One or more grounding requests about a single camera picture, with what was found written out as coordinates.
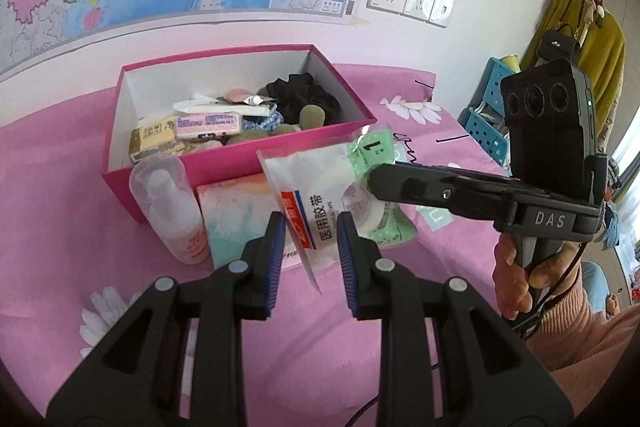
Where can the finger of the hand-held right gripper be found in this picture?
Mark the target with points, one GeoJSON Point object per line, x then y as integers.
{"type": "Point", "coordinates": [435, 192]}

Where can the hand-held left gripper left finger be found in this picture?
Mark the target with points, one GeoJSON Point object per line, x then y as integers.
{"type": "Point", "coordinates": [274, 257]}

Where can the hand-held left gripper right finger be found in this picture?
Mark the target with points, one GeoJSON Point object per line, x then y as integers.
{"type": "Point", "coordinates": [348, 267]}

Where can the clear medical tape bag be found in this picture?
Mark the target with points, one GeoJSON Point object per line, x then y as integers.
{"type": "Point", "coordinates": [310, 187]}

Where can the pink cardboard box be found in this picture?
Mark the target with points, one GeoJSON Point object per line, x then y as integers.
{"type": "Point", "coordinates": [150, 192]}

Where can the green frog plush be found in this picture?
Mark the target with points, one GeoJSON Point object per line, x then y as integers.
{"type": "Point", "coordinates": [312, 117]}

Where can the pink floral tissue pack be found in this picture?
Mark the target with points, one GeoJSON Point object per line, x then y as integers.
{"type": "Point", "coordinates": [207, 125]}

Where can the black scrunchie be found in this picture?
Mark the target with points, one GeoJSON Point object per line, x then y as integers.
{"type": "Point", "coordinates": [300, 94]}

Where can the gold tissue pack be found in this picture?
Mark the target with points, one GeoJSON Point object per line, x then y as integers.
{"type": "Point", "coordinates": [152, 138]}

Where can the pastel soft tissue pack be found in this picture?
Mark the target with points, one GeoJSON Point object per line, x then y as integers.
{"type": "Point", "coordinates": [235, 217]}

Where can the person's right hand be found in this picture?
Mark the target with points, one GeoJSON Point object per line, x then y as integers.
{"type": "Point", "coordinates": [510, 279]}

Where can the green dotted packet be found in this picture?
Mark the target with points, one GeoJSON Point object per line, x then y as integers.
{"type": "Point", "coordinates": [397, 229]}

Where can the white tape roll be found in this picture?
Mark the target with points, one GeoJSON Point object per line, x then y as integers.
{"type": "Point", "coordinates": [357, 201]}

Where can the blue perforated plastic basket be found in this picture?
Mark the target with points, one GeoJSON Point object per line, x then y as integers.
{"type": "Point", "coordinates": [485, 127]}

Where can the yellow-green item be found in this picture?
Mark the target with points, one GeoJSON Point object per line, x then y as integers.
{"type": "Point", "coordinates": [510, 63]}

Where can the small black pouch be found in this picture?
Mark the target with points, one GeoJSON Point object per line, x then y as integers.
{"type": "Point", "coordinates": [555, 44]}

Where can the mustard yellow hanging garment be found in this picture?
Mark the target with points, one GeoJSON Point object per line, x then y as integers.
{"type": "Point", "coordinates": [600, 52]}

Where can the white lotion pump bottle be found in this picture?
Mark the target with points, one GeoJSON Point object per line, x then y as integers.
{"type": "Point", "coordinates": [172, 217]}

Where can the pink daisy print cloth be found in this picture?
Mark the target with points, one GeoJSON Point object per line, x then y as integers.
{"type": "Point", "coordinates": [75, 207]}

